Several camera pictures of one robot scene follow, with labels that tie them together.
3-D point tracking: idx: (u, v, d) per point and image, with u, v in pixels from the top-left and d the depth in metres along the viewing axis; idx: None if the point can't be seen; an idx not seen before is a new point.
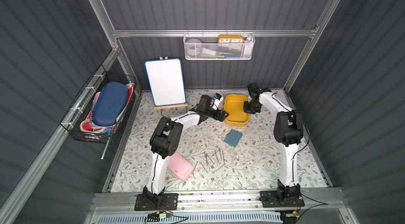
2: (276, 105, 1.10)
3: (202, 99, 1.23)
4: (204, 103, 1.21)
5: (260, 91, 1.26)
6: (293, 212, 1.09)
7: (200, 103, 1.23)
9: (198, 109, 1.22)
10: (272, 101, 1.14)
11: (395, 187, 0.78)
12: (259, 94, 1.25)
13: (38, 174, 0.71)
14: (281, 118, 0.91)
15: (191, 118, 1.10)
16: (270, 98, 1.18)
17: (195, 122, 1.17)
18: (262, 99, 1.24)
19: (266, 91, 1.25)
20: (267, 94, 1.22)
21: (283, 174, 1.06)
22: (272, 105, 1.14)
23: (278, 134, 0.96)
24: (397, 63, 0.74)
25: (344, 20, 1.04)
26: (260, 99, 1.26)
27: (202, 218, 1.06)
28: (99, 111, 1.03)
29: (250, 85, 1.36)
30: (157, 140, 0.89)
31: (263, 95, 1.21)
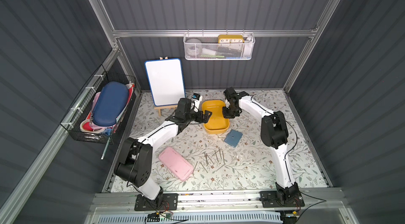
2: (258, 109, 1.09)
3: (181, 105, 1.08)
4: (184, 108, 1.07)
5: (239, 96, 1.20)
6: (293, 212, 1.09)
7: (178, 108, 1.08)
9: (176, 116, 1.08)
10: (253, 106, 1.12)
11: (395, 187, 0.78)
12: (239, 99, 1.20)
13: (38, 174, 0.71)
14: (265, 122, 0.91)
15: (165, 132, 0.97)
16: (250, 103, 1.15)
17: (173, 134, 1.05)
18: (242, 104, 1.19)
19: (245, 96, 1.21)
20: (247, 98, 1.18)
21: (279, 177, 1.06)
22: (253, 109, 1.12)
23: (266, 137, 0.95)
24: (397, 63, 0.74)
25: (344, 20, 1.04)
26: (239, 104, 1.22)
27: (202, 218, 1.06)
28: (99, 111, 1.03)
29: (226, 90, 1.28)
30: (124, 170, 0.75)
31: (242, 100, 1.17)
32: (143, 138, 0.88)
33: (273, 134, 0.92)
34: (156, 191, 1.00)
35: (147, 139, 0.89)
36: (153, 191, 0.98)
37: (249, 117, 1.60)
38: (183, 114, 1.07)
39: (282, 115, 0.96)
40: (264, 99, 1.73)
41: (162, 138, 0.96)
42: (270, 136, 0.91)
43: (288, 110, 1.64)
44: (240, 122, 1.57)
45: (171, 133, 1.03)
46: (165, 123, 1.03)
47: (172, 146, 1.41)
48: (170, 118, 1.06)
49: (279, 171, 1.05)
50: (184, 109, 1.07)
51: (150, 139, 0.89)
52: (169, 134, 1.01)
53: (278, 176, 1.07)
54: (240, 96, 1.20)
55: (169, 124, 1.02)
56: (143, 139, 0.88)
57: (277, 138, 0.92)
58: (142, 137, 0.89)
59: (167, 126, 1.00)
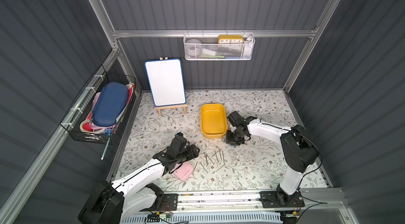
2: (272, 128, 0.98)
3: (175, 143, 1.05)
4: (179, 147, 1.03)
5: (247, 122, 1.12)
6: (293, 212, 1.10)
7: (171, 146, 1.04)
9: (167, 154, 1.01)
10: (267, 127, 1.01)
11: (395, 188, 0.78)
12: (247, 124, 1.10)
13: (38, 175, 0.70)
14: (286, 140, 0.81)
15: (147, 174, 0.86)
16: (261, 125, 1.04)
17: (156, 176, 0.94)
18: (251, 128, 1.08)
19: (252, 120, 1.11)
20: (256, 122, 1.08)
21: (286, 185, 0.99)
22: (267, 130, 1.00)
23: (292, 160, 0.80)
24: (398, 63, 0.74)
25: (345, 20, 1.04)
26: (249, 130, 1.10)
27: (202, 219, 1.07)
28: (99, 112, 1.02)
29: (231, 116, 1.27)
30: (87, 220, 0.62)
31: (252, 124, 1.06)
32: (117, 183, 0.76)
33: (301, 154, 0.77)
34: (150, 201, 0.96)
35: (123, 185, 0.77)
36: (149, 202, 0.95)
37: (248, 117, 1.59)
38: (175, 153, 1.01)
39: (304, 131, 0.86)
40: (264, 99, 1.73)
41: (141, 184, 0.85)
42: (298, 156, 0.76)
43: (288, 110, 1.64)
44: None
45: (155, 175, 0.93)
46: (150, 163, 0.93)
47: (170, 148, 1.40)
48: (159, 157, 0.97)
49: (288, 182, 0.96)
50: (178, 149, 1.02)
51: (126, 186, 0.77)
52: (152, 176, 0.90)
53: (284, 183, 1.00)
54: (248, 121, 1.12)
55: (153, 165, 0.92)
56: (117, 185, 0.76)
57: (308, 159, 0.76)
58: (117, 182, 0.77)
59: (151, 168, 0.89)
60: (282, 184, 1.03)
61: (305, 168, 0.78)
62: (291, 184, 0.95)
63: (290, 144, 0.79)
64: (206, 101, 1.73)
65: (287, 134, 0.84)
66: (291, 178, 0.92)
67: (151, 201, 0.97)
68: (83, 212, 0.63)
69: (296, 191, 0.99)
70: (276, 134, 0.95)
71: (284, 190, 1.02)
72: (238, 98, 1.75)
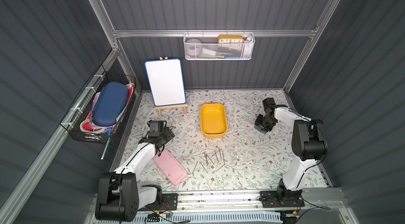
2: (295, 115, 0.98)
3: (153, 124, 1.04)
4: (157, 126, 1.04)
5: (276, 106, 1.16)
6: (293, 212, 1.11)
7: (151, 128, 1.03)
9: (150, 135, 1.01)
10: (290, 113, 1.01)
11: (396, 187, 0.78)
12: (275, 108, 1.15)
13: (38, 175, 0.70)
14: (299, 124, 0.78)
15: (144, 151, 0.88)
16: (286, 110, 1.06)
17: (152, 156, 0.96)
18: (277, 110, 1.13)
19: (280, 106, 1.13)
20: (283, 108, 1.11)
21: (287, 178, 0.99)
22: (289, 115, 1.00)
23: (296, 145, 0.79)
24: (397, 63, 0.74)
25: (345, 20, 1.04)
26: (276, 114, 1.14)
27: (202, 219, 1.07)
28: (99, 111, 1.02)
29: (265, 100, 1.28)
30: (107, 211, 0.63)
31: (279, 108, 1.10)
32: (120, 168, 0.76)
33: (306, 141, 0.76)
34: (153, 196, 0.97)
35: (126, 167, 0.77)
36: (152, 196, 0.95)
37: (248, 117, 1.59)
38: (157, 133, 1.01)
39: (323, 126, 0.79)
40: None
41: (143, 162, 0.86)
42: (302, 141, 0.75)
43: None
44: (240, 122, 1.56)
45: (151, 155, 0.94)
46: (139, 146, 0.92)
47: (167, 148, 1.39)
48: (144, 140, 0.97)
49: (290, 175, 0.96)
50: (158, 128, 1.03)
51: (130, 167, 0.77)
52: (148, 155, 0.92)
53: (286, 177, 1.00)
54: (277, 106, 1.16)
55: (145, 143, 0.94)
56: (121, 169, 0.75)
57: (310, 149, 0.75)
58: (120, 167, 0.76)
59: (144, 146, 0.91)
60: (283, 178, 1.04)
61: (304, 157, 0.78)
62: (292, 178, 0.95)
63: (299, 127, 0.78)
64: (206, 100, 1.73)
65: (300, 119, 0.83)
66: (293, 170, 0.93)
67: (153, 196, 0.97)
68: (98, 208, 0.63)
69: (296, 186, 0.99)
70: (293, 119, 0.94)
71: (284, 185, 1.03)
72: (238, 98, 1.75)
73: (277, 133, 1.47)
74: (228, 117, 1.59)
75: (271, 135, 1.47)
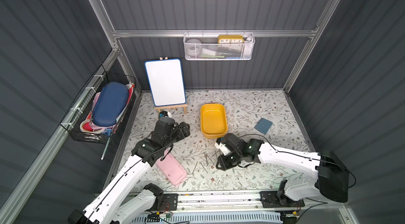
2: (296, 158, 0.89)
3: (160, 127, 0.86)
4: (164, 131, 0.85)
5: (256, 150, 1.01)
6: (293, 212, 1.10)
7: (155, 130, 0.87)
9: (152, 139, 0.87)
10: (286, 157, 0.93)
11: (396, 188, 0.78)
12: (258, 154, 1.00)
13: (38, 175, 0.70)
14: (326, 175, 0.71)
15: (125, 183, 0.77)
16: (277, 155, 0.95)
17: (140, 174, 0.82)
18: (265, 158, 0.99)
19: (262, 148, 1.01)
20: (268, 150, 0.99)
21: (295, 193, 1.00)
22: (288, 162, 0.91)
23: (335, 193, 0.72)
24: (397, 64, 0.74)
25: (344, 20, 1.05)
26: (261, 159, 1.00)
27: (201, 219, 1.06)
28: (99, 112, 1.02)
29: (229, 142, 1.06)
30: None
31: (264, 155, 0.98)
32: (90, 210, 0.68)
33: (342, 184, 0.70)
34: (150, 203, 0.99)
35: (98, 208, 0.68)
36: (147, 204, 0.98)
37: (248, 117, 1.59)
38: (162, 139, 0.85)
39: (333, 155, 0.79)
40: (264, 99, 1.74)
41: (124, 194, 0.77)
42: (344, 189, 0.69)
43: (288, 110, 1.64)
44: (240, 122, 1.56)
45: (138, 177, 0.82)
46: (127, 165, 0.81)
47: None
48: (145, 148, 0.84)
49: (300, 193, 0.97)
50: (164, 134, 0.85)
51: (102, 208, 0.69)
52: (134, 179, 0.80)
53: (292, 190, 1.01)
54: (258, 149, 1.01)
55: (132, 167, 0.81)
56: (92, 212, 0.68)
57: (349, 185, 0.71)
58: (90, 208, 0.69)
59: (129, 173, 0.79)
60: (286, 190, 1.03)
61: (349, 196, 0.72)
62: (301, 194, 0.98)
63: (331, 180, 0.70)
64: (206, 100, 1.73)
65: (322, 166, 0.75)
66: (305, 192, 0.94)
67: (150, 203, 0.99)
68: None
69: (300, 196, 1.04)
70: (301, 165, 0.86)
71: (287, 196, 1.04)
72: (238, 98, 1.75)
73: (277, 133, 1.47)
74: (228, 117, 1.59)
75: (271, 135, 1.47)
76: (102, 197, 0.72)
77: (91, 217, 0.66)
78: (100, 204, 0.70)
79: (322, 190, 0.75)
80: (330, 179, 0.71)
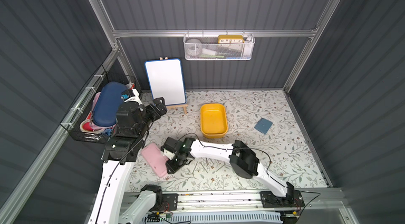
2: (215, 151, 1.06)
3: (123, 118, 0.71)
4: (130, 120, 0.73)
5: (188, 148, 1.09)
6: (293, 212, 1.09)
7: (121, 124, 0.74)
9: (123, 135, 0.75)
10: (210, 151, 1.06)
11: (396, 188, 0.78)
12: (190, 152, 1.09)
13: (37, 175, 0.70)
14: (234, 163, 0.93)
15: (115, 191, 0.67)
16: (204, 149, 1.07)
17: (126, 175, 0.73)
18: (195, 153, 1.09)
19: (194, 144, 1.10)
20: (198, 146, 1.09)
21: (276, 189, 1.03)
22: (212, 155, 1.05)
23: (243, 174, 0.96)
24: (397, 64, 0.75)
25: (345, 20, 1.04)
26: (193, 154, 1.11)
27: (202, 219, 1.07)
28: (99, 111, 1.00)
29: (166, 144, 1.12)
30: None
31: (193, 150, 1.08)
32: None
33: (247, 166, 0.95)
34: (152, 200, 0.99)
35: None
36: (151, 202, 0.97)
37: (248, 117, 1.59)
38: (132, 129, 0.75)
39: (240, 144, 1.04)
40: (264, 99, 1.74)
41: (117, 203, 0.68)
42: (249, 169, 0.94)
43: (288, 110, 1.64)
44: (240, 122, 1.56)
45: (125, 178, 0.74)
46: (106, 174, 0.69)
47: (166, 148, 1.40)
48: (117, 148, 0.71)
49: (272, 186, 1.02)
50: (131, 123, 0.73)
51: None
52: (122, 183, 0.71)
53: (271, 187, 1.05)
54: (190, 147, 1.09)
55: (113, 174, 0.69)
56: None
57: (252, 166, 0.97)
58: None
59: (112, 181, 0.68)
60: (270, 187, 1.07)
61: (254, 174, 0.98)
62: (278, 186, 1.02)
63: (240, 165, 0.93)
64: (206, 100, 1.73)
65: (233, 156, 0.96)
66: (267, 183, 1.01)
67: (153, 200, 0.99)
68: None
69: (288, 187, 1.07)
70: (221, 156, 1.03)
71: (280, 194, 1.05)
72: (238, 98, 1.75)
73: (277, 133, 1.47)
74: (228, 117, 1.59)
75: (271, 135, 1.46)
76: (95, 218, 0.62)
77: None
78: None
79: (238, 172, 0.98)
80: (239, 164, 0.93)
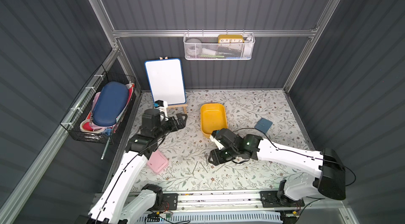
2: (298, 157, 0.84)
3: (146, 120, 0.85)
4: (152, 123, 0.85)
5: (254, 147, 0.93)
6: (293, 212, 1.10)
7: (143, 125, 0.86)
9: (143, 134, 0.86)
10: (287, 156, 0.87)
11: (395, 188, 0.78)
12: (256, 152, 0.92)
13: (37, 175, 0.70)
14: (330, 176, 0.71)
15: (128, 176, 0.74)
16: (278, 153, 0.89)
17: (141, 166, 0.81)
18: (263, 155, 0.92)
19: (261, 144, 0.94)
20: (269, 146, 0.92)
21: (293, 193, 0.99)
22: (289, 161, 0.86)
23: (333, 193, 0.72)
24: (397, 63, 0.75)
25: (344, 20, 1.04)
26: (259, 156, 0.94)
27: (202, 218, 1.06)
28: (99, 111, 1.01)
29: (222, 136, 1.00)
30: None
31: (262, 150, 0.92)
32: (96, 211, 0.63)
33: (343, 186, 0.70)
34: (152, 200, 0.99)
35: (104, 208, 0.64)
36: (150, 202, 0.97)
37: (248, 117, 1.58)
38: (151, 131, 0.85)
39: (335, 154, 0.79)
40: (264, 99, 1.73)
41: (127, 191, 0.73)
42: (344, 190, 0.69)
43: (288, 110, 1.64)
44: (240, 122, 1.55)
45: (138, 171, 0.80)
46: (125, 162, 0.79)
47: (166, 148, 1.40)
48: (137, 143, 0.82)
49: (297, 192, 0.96)
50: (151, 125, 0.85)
51: (108, 208, 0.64)
52: (135, 173, 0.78)
53: (291, 192, 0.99)
54: (257, 146, 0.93)
55: (130, 162, 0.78)
56: (97, 213, 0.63)
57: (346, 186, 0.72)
58: (96, 210, 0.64)
59: (128, 168, 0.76)
60: (286, 191, 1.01)
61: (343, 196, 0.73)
62: (300, 194, 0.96)
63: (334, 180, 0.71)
64: (206, 100, 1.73)
65: (326, 166, 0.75)
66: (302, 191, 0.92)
67: (152, 200, 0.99)
68: None
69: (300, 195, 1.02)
70: (305, 165, 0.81)
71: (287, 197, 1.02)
72: (238, 98, 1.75)
73: (277, 133, 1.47)
74: (228, 117, 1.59)
75: (271, 135, 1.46)
76: (106, 196, 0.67)
77: (99, 217, 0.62)
78: (105, 203, 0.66)
79: (320, 188, 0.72)
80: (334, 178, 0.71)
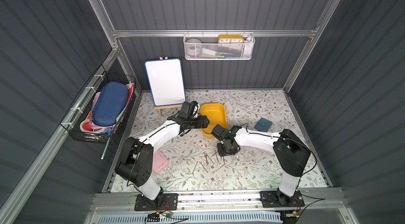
2: (260, 137, 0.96)
3: (185, 106, 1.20)
4: (188, 109, 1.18)
5: (233, 134, 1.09)
6: (293, 212, 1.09)
7: (182, 109, 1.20)
9: (179, 115, 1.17)
10: (255, 137, 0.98)
11: (396, 187, 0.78)
12: (235, 136, 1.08)
13: (36, 177, 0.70)
14: (280, 150, 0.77)
15: (167, 130, 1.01)
16: (249, 135, 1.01)
17: (174, 133, 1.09)
18: (240, 140, 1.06)
19: (239, 132, 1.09)
20: (242, 132, 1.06)
21: (285, 187, 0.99)
22: (257, 141, 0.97)
23: (289, 167, 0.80)
24: (397, 63, 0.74)
25: (344, 20, 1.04)
26: (238, 142, 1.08)
27: (202, 218, 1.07)
28: (99, 111, 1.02)
29: (214, 133, 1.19)
30: (124, 171, 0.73)
31: (239, 135, 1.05)
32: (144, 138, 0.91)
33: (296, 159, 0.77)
34: (155, 193, 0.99)
35: (148, 138, 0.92)
36: (153, 193, 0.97)
37: (248, 117, 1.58)
38: (186, 115, 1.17)
39: (291, 134, 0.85)
40: (264, 99, 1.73)
41: (162, 139, 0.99)
42: (295, 163, 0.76)
43: (288, 110, 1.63)
44: (240, 122, 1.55)
45: (172, 133, 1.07)
46: (167, 123, 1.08)
47: (166, 148, 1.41)
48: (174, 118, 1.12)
49: (287, 185, 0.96)
50: (187, 110, 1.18)
51: (151, 140, 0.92)
52: (171, 133, 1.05)
53: (283, 187, 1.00)
54: (235, 132, 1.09)
55: (170, 124, 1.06)
56: (144, 139, 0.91)
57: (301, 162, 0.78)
58: (143, 137, 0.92)
59: (170, 126, 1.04)
60: (280, 187, 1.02)
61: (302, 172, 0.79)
62: (291, 186, 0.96)
63: (285, 153, 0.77)
64: (206, 100, 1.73)
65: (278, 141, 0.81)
66: (289, 181, 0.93)
67: (154, 194, 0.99)
68: (118, 165, 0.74)
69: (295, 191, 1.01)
70: (266, 143, 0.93)
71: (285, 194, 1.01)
72: (238, 98, 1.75)
73: None
74: (228, 117, 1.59)
75: None
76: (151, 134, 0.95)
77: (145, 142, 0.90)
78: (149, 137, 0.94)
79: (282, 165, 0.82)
80: (283, 152, 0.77)
